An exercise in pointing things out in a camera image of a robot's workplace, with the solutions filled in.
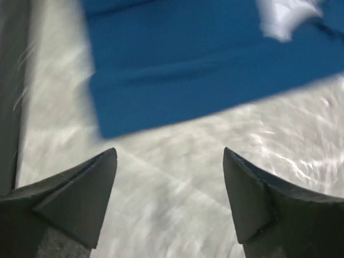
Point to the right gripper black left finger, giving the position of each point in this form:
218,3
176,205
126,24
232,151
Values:
60,216

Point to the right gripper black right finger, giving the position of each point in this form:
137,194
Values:
275,218

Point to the blue cartoon print t-shirt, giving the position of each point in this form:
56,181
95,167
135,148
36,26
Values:
163,62

